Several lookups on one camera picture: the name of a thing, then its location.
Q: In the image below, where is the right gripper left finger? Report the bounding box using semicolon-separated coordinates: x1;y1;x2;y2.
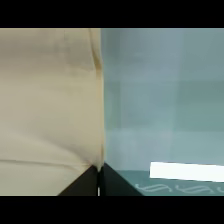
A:
57;164;100;197

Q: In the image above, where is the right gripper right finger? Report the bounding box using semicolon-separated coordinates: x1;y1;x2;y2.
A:
99;162;145;197

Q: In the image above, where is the cream shirt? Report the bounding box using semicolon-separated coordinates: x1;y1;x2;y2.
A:
0;28;107;197

